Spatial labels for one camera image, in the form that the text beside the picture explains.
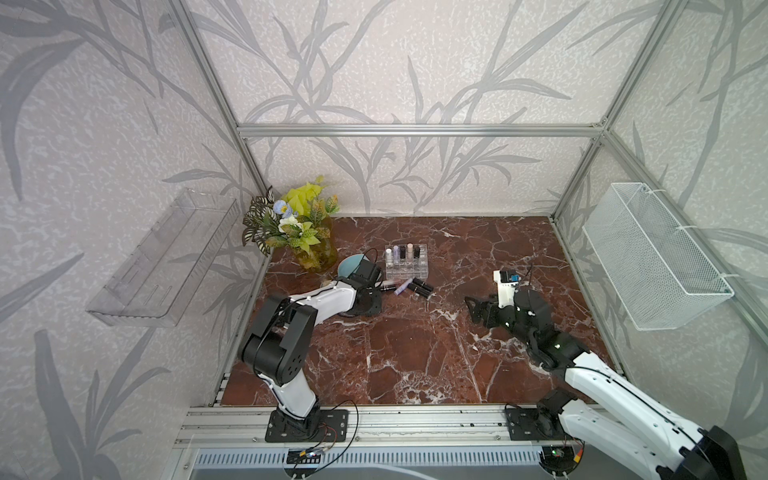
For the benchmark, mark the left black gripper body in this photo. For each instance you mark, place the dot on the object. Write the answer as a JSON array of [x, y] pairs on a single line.
[[372, 305]]

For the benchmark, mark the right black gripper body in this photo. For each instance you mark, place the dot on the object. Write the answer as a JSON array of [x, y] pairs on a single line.
[[496, 316]]

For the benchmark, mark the black lipstick gold band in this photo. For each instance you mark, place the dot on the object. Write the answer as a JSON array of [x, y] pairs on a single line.
[[419, 290]]

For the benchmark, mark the black lipstick silver band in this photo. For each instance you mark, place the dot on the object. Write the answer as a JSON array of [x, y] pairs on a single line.
[[422, 284]]

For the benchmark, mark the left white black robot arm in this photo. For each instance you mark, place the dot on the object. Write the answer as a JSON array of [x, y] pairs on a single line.
[[277, 342]]

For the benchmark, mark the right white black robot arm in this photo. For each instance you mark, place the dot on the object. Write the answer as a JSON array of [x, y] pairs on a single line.
[[602, 408]]

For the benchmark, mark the clear acrylic lipstick organizer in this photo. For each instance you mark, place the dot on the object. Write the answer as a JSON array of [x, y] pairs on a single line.
[[403, 272]]

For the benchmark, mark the teal plastic dustpan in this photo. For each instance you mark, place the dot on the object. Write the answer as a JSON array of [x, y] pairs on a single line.
[[349, 265]]

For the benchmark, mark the small lavender lip tube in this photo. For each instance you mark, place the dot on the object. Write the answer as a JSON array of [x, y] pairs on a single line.
[[401, 288]]

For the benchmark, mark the artificial plant in amber vase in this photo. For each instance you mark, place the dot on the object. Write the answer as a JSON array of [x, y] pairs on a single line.
[[300, 220]]

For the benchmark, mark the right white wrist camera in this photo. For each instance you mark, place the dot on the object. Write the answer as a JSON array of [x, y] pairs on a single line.
[[507, 282]]

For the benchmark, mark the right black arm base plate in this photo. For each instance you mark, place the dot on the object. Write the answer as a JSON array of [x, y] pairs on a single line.
[[537, 423]]

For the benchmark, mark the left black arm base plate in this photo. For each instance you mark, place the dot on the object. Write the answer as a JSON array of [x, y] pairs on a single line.
[[322, 425]]

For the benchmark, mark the aluminium frame crossbar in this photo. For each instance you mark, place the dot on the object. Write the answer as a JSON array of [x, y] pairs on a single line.
[[418, 130]]

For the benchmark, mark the white wire mesh basket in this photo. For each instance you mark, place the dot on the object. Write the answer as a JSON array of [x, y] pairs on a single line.
[[659, 272]]

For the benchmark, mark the small electronics board with wires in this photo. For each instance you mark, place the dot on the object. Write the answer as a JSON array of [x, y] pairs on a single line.
[[296, 458]]

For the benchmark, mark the clear acrylic wall shelf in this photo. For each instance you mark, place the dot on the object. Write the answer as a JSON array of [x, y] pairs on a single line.
[[155, 284]]

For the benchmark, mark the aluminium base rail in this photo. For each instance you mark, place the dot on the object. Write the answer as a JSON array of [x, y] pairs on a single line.
[[449, 425]]

